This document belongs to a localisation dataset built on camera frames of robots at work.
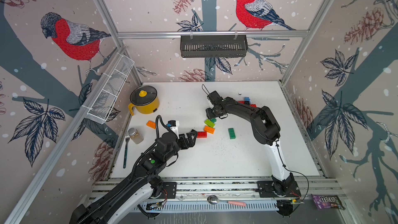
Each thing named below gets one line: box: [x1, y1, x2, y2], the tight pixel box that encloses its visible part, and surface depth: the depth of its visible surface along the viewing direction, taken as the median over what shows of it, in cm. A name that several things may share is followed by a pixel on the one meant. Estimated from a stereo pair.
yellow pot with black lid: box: [128, 85, 160, 116], surface depth 102 cm
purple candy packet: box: [310, 193, 346, 210], surface depth 70 cm
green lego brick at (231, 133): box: [228, 127, 236, 140], surface depth 94 cm
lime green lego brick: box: [204, 118, 216, 128], surface depth 99 cm
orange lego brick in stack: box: [203, 125, 216, 135], surface depth 96 cm
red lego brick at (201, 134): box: [196, 131, 207, 138], surface depth 94 cm
